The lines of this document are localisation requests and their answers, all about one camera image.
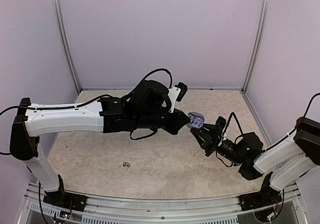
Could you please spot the right aluminium frame post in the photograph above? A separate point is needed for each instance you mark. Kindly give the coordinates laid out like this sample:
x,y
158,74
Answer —
x,y
257,43

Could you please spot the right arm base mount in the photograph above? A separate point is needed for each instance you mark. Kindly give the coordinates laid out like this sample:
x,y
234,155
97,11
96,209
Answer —
x,y
264,197

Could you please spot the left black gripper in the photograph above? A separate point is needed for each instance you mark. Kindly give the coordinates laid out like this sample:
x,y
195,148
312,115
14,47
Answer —
x,y
181,118

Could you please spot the front aluminium rail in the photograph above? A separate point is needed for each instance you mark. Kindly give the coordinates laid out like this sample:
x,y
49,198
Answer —
x,y
221,209

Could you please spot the left aluminium frame post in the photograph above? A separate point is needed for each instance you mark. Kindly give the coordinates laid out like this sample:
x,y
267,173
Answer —
x,y
65,44

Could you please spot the blue-grey earbud charging case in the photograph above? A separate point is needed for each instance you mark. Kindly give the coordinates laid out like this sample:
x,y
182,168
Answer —
x,y
198,118

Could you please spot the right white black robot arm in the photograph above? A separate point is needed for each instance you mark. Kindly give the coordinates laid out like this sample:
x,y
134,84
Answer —
x,y
291,157

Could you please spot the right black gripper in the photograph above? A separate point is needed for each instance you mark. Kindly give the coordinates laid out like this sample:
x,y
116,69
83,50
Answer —
x,y
209,145

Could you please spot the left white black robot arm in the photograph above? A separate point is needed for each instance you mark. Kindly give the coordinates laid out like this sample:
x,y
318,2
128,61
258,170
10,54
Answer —
x,y
150,105

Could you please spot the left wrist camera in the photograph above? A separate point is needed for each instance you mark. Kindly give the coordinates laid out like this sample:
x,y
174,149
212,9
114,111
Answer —
x,y
175,94

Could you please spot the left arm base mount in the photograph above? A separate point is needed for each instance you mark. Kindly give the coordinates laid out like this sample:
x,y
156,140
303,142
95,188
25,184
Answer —
x,y
64,199

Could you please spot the aluminium frame post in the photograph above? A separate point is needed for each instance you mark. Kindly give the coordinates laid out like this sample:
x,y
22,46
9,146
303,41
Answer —
x,y
257,43
65,44

